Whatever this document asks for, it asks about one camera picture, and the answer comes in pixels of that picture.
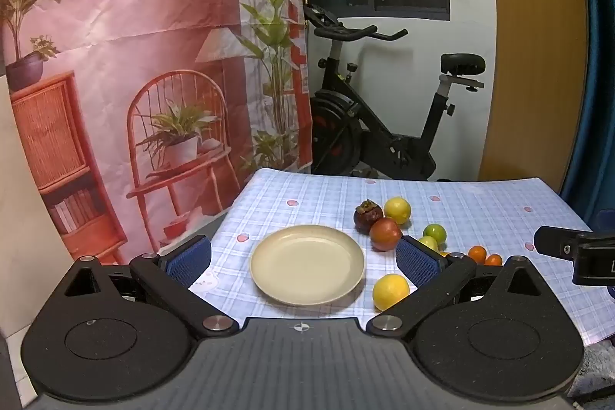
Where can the dark purple mangosteen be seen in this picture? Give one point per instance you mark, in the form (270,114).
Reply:
(367,218)

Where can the beige round plate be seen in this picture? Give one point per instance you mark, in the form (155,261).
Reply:
(307,266)

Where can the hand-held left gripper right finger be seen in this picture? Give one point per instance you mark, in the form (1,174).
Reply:
(418,263)

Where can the red apple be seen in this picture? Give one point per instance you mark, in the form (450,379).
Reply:
(385,234)

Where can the black exercise bike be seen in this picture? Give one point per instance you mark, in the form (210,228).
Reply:
(379,136)

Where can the grey fuzzy cloth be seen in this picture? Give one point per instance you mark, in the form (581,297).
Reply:
(598,371)

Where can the wooden door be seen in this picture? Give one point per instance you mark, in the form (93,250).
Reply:
(533,54)

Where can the small orange mandarin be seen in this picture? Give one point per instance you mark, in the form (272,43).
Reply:
(494,260)
(477,254)

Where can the blue checked tablecloth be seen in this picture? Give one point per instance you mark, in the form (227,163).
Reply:
(480,208)

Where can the green lime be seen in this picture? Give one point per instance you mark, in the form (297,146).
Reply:
(436,233)

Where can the yellow-green lime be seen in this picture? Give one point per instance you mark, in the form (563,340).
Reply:
(427,243)

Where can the printed wall tapestry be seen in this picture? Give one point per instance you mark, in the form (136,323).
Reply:
(144,30)

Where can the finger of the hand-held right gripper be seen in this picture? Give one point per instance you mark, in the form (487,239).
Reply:
(557,242)

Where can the yellow lemon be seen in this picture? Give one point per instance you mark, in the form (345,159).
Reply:
(390,291)
(397,209)

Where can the blue curtain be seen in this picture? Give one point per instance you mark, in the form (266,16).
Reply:
(598,54)

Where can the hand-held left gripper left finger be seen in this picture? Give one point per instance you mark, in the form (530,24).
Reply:
(190,261)

